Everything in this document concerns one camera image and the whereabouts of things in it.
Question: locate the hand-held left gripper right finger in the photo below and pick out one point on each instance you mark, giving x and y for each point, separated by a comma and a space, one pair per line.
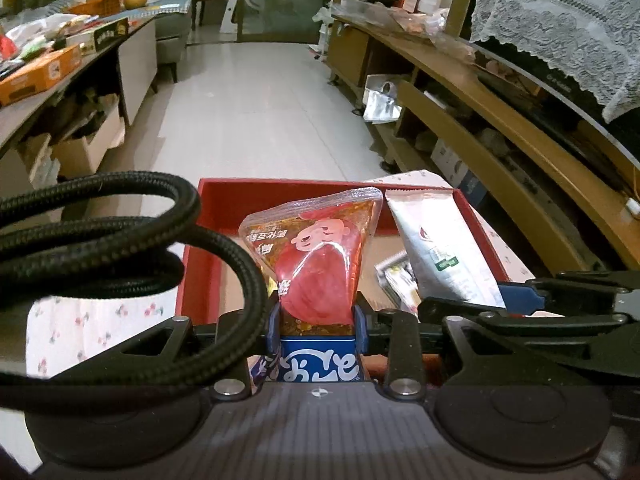
360, 330

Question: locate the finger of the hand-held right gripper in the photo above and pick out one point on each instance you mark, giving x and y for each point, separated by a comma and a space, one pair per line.
517, 296
460, 308

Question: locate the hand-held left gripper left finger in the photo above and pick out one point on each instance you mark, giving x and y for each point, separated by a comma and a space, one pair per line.
273, 330

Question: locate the blue snack packet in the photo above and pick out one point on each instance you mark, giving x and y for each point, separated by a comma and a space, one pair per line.
320, 366

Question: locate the silver snack packet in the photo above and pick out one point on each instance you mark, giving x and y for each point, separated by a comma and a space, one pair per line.
445, 250

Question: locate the red clear snack packet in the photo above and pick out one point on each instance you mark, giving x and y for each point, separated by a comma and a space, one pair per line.
315, 270

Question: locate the red cardboard box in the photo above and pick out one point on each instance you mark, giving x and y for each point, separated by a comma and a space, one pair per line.
215, 200

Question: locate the black white snack packet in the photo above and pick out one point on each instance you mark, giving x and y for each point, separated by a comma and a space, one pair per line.
400, 280

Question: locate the white blue carton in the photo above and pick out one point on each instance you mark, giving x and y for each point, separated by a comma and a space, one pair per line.
455, 165

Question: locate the small white object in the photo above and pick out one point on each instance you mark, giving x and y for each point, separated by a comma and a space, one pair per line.
633, 206

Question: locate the wooden TV cabinet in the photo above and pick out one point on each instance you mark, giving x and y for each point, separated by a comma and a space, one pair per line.
500, 125

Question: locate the floral tablecloth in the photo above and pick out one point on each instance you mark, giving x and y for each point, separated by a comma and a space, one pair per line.
100, 320

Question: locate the silver foil bag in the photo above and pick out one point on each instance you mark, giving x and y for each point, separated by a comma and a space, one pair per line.
382, 102

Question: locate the open cardboard box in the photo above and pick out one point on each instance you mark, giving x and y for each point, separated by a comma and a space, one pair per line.
85, 147

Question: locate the clear plastic bags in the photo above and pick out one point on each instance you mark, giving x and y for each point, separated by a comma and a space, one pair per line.
430, 30

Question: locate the white lace cloth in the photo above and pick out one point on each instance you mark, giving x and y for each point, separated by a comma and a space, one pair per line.
550, 5

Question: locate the long grey side table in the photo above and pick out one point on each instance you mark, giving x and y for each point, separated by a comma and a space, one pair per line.
137, 65

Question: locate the grey sofa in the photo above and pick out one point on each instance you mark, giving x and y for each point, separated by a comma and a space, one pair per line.
172, 35

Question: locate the long black green box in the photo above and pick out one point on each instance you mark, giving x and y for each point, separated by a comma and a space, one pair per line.
105, 35

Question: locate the orange cardboard box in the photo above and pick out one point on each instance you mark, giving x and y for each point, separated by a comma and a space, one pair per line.
40, 75

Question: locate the orange plastic crate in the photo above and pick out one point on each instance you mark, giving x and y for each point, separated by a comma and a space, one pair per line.
97, 5

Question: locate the pile of snack packets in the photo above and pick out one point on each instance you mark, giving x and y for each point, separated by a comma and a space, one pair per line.
35, 35

